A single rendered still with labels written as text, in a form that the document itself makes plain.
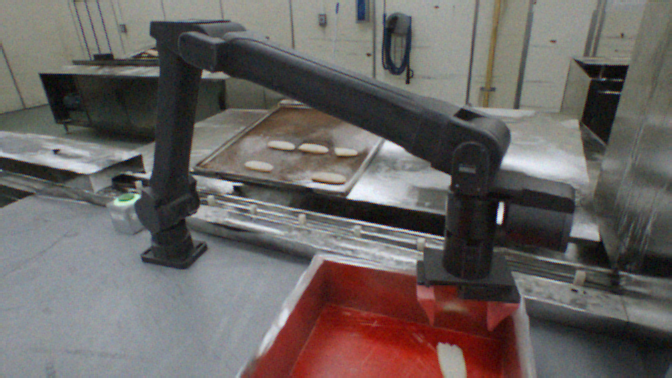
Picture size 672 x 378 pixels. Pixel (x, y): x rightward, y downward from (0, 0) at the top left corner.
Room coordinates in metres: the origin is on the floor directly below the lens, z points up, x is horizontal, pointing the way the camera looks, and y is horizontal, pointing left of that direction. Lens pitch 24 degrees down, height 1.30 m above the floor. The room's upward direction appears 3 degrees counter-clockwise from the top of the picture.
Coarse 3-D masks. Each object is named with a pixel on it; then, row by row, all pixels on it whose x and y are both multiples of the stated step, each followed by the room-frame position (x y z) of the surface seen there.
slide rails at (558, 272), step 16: (224, 208) 0.85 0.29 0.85; (240, 208) 0.85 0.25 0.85; (320, 224) 0.74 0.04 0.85; (336, 224) 0.74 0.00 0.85; (368, 240) 0.67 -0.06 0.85; (400, 240) 0.66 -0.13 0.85; (416, 240) 0.66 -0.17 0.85; (512, 272) 0.54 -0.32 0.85; (544, 272) 0.54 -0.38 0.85; (560, 272) 0.54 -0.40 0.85; (592, 288) 0.49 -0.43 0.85
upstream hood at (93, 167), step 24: (0, 144) 1.29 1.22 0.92; (24, 144) 1.28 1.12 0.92; (48, 144) 1.26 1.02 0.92; (72, 144) 1.25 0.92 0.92; (0, 168) 1.18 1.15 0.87; (24, 168) 1.11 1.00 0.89; (48, 168) 1.04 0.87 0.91; (72, 168) 1.01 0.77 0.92; (96, 168) 1.00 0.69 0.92; (120, 168) 1.04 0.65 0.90; (144, 168) 1.11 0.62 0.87
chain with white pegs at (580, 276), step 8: (136, 184) 1.00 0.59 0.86; (208, 200) 0.87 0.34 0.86; (256, 208) 0.82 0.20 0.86; (264, 216) 0.81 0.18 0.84; (304, 216) 0.75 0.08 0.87; (304, 224) 0.75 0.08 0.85; (336, 232) 0.72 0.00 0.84; (360, 232) 0.69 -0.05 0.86; (376, 240) 0.68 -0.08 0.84; (424, 240) 0.63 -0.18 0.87; (408, 248) 0.65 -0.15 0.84; (424, 248) 0.63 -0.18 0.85; (520, 272) 0.55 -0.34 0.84; (576, 272) 0.51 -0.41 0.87; (584, 272) 0.51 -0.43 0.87; (560, 280) 0.53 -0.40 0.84; (576, 280) 0.51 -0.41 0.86; (584, 280) 0.50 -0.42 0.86
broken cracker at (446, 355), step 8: (440, 344) 0.40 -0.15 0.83; (448, 344) 0.40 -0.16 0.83; (440, 352) 0.39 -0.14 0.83; (448, 352) 0.39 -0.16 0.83; (456, 352) 0.39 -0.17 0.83; (440, 360) 0.38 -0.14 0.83; (448, 360) 0.37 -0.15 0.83; (456, 360) 0.37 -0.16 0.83; (464, 360) 0.38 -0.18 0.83; (440, 368) 0.37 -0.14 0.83; (448, 368) 0.36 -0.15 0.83; (456, 368) 0.36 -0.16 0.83; (464, 368) 0.36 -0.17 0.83; (448, 376) 0.35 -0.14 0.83; (456, 376) 0.35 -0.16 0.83; (464, 376) 0.35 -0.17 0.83
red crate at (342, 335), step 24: (336, 312) 0.49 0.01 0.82; (360, 312) 0.49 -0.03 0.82; (312, 336) 0.44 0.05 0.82; (336, 336) 0.44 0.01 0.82; (360, 336) 0.43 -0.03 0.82; (384, 336) 0.43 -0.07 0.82; (408, 336) 0.43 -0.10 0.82; (432, 336) 0.43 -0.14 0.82; (456, 336) 0.43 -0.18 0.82; (480, 336) 0.42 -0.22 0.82; (312, 360) 0.39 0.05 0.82; (336, 360) 0.39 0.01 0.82; (360, 360) 0.39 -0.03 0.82; (384, 360) 0.39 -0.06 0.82; (408, 360) 0.39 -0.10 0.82; (432, 360) 0.38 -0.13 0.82; (480, 360) 0.38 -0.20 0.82
